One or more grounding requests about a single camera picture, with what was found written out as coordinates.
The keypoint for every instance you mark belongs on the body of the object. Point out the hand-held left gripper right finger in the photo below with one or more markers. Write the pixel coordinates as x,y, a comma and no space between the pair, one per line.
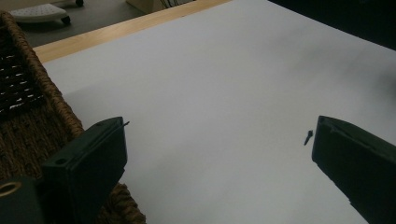
358,161

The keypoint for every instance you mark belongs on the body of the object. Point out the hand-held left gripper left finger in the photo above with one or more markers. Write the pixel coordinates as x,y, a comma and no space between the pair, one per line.
90,161

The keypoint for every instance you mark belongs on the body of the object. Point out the white wheeled base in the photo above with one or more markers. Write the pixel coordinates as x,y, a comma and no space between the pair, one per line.
40,13

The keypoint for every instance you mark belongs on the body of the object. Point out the brown woven wicker basket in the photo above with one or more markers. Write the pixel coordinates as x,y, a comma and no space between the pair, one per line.
28,124

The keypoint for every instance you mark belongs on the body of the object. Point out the small black screw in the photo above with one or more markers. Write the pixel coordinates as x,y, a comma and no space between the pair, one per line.
308,137

